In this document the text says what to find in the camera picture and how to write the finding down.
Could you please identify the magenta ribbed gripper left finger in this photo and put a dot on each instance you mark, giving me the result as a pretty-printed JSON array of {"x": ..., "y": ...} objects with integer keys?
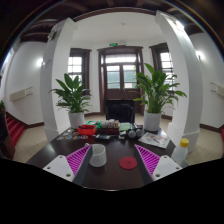
[{"x": 68, "y": 166}]

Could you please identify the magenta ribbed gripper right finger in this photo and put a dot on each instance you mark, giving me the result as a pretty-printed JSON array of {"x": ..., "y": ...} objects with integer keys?
[{"x": 157, "y": 166}]

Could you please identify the plastic bottle with yellow cap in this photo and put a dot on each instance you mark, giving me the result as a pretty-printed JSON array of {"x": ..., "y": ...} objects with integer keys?
[{"x": 180, "y": 152}]

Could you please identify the magazine with pictures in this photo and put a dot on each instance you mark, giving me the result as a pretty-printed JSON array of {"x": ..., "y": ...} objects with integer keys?
[{"x": 155, "y": 140}]

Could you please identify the red round coaster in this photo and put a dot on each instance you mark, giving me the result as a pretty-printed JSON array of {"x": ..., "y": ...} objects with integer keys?
[{"x": 128, "y": 163}]

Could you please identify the colourful round coasters set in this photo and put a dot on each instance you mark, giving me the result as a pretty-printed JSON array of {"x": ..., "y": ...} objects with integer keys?
[{"x": 71, "y": 134}]

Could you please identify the white speckled cup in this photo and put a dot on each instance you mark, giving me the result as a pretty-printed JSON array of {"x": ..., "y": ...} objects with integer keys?
[{"x": 98, "y": 158}]

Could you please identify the left white pillar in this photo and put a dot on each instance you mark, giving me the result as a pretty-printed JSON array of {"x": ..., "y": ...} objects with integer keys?
[{"x": 54, "y": 66}]

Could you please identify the white pillar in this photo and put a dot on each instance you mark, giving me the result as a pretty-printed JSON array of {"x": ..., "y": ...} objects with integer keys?
[
  {"x": 187, "y": 114},
  {"x": 54, "y": 66}
]

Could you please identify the grey round ball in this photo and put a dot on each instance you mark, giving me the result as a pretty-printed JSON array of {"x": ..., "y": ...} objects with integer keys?
[{"x": 132, "y": 134}]

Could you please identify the red box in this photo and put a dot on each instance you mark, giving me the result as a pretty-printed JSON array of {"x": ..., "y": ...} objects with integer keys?
[{"x": 88, "y": 130}]

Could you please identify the black flat device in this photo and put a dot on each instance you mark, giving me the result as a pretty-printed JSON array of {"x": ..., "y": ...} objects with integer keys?
[{"x": 103, "y": 137}]

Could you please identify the right white pillar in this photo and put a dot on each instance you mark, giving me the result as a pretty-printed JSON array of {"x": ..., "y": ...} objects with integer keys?
[{"x": 187, "y": 114}]

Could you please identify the green paper sheet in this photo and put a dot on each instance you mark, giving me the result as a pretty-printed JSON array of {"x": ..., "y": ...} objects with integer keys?
[{"x": 125, "y": 126}]

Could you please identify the tray of small jars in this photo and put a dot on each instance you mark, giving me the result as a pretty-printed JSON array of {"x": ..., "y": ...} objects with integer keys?
[{"x": 109, "y": 124}]

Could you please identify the black office chair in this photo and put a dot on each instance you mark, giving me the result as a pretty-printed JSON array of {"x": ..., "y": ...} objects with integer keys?
[{"x": 121, "y": 110}]

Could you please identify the left green potted plant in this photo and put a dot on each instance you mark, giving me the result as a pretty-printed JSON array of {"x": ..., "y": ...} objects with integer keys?
[{"x": 73, "y": 96}]

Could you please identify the green potted plant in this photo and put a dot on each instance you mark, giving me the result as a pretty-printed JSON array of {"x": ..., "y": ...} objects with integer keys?
[
  {"x": 73, "y": 96},
  {"x": 156, "y": 95}
]

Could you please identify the right green potted plant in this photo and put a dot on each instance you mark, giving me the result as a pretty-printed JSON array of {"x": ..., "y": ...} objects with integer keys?
[{"x": 156, "y": 95}]

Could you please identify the left dark framed window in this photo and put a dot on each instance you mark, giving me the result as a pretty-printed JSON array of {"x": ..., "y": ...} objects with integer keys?
[{"x": 78, "y": 65}]

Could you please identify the dark framed window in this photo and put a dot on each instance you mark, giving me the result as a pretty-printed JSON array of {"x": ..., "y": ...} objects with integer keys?
[
  {"x": 78, "y": 65},
  {"x": 163, "y": 61}
]

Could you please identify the right dark framed window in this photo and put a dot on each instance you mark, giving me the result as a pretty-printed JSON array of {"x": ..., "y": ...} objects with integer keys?
[{"x": 163, "y": 61}]

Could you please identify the dark wooden double door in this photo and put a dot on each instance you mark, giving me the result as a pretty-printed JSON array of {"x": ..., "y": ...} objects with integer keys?
[{"x": 118, "y": 67}]

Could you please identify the green exit sign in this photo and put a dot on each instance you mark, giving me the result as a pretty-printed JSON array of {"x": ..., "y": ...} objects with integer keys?
[{"x": 113, "y": 44}]

